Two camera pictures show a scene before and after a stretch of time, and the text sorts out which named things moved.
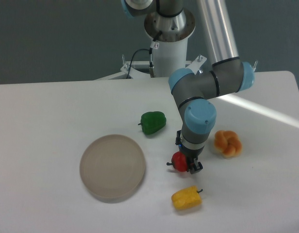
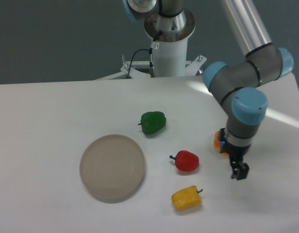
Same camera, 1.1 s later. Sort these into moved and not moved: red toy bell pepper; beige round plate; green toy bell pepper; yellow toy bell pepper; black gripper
Moved: black gripper; red toy bell pepper
Not moved: green toy bell pepper; yellow toy bell pepper; beige round plate
